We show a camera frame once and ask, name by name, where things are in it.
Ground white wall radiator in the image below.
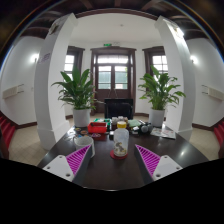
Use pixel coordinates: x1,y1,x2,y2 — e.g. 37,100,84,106
2,84,23,99
202,85,224,101

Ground white pillar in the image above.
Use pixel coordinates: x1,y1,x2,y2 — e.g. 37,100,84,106
155,16,196,141
34,13,77,150

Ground clear bottle yellow cap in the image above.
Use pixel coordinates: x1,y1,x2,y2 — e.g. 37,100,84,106
114,121,129,157

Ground white left pillar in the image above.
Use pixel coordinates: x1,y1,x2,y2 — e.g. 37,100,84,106
34,13,77,150

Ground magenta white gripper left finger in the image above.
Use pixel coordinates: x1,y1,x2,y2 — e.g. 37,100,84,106
44,145,92,182

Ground left potted green plant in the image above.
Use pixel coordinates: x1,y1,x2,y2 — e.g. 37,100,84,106
54,67,97,128

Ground white wall radiator left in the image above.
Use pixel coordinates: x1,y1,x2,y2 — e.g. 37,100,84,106
2,84,23,99

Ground white right pillar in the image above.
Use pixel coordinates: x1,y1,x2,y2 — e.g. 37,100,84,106
155,16,196,141

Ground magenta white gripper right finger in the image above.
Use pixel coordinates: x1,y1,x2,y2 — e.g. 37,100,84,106
134,145,182,181

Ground magazine on table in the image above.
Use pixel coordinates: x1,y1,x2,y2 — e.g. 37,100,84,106
151,127,176,139

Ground white ceramic mug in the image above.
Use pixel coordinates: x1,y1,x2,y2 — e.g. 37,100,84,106
73,136,95,155

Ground red carpeted stairs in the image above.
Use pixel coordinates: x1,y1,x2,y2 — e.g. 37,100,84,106
0,113,16,146

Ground dark wooden double door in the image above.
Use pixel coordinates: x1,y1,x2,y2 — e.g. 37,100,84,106
90,46,138,101

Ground green exit sign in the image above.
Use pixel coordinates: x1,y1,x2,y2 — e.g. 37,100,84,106
103,43,112,47

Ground black chair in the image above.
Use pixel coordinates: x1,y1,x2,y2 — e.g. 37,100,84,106
104,98,133,119

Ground white wall radiator right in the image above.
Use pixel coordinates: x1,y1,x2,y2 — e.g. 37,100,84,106
202,85,224,101

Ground red plastic box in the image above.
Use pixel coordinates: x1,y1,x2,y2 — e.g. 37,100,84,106
88,122,107,133

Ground red round coaster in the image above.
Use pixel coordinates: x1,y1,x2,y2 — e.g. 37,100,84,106
110,150,128,160

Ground right potted green plant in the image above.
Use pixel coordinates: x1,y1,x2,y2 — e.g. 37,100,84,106
138,65,185,127

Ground potted green plant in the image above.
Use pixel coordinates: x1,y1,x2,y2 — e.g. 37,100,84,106
54,67,97,128
138,65,185,127

